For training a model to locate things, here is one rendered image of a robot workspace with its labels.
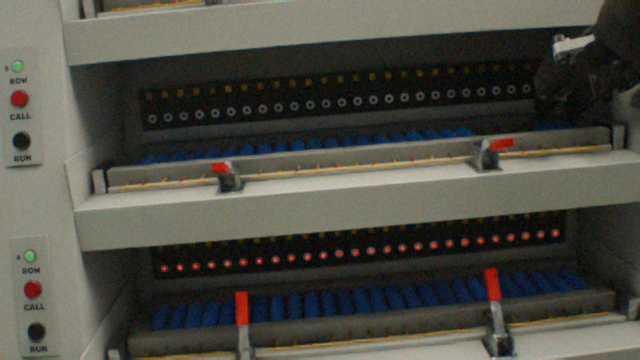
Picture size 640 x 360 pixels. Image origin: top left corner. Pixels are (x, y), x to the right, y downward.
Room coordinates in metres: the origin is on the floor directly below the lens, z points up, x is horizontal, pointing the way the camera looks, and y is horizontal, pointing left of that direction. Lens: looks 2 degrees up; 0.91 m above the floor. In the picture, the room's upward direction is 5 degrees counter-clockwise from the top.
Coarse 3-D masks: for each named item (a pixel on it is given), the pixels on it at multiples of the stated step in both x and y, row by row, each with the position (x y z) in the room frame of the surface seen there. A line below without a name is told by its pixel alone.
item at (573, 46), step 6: (588, 36) 0.51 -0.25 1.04; (558, 42) 0.52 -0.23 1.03; (564, 42) 0.52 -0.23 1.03; (570, 42) 0.51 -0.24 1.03; (576, 42) 0.51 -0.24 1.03; (582, 42) 0.51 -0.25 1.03; (588, 42) 0.51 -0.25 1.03; (558, 48) 0.52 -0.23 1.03; (564, 48) 0.52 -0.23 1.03; (570, 48) 0.51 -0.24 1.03; (576, 48) 0.51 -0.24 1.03; (582, 48) 0.51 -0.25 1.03; (570, 54) 0.52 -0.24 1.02; (576, 54) 0.53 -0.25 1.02; (570, 60) 0.52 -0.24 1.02
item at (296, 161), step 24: (384, 144) 0.65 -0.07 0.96; (408, 144) 0.64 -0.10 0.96; (432, 144) 0.64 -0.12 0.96; (456, 144) 0.64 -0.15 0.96; (528, 144) 0.64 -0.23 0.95; (552, 144) 0.64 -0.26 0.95; (576, 144) 0.63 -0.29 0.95; (600, 144) 0.64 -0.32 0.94; (120, 168) 0.63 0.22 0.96; (144, 168) 0.63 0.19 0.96; (168, 168) 0.63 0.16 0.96; (192, 168) 0.63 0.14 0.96; (240, 168) 0.63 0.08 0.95; (264, 168) 0.63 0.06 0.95; (288, 168) 0.64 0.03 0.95; (312, 168) 0.64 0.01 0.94; (336, 168) 0.62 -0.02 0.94; (360, 168) 0.62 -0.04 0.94
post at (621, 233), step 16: (560, 32) 0.79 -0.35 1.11; (576, 32) 0.74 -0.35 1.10; (624, 96) 0.64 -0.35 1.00; (592, 208) 0.75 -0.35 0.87; (608, 208) 0.71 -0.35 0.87; (624, 208) 0.67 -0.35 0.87; (592, 224) 0.75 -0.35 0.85; (608, 224) 0.71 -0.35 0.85; (624, 224) 0.67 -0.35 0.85; (608, 240) 0.71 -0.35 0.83; (624, 240) 0.67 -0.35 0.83; (624, 256) 0.68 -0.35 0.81
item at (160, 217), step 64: (192, 128) 0.75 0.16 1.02; (256, 128) 0.76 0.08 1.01; (128, 192) 0.63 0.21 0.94; (192, 192) 0.61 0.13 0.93; (256, 192) 0.59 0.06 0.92; (320, 192) 0.59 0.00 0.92; (384, 192) 0.59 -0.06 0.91; (448, 192) 0.59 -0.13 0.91; (512, 192) 0.60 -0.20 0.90; (576, 192) 0.60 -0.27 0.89
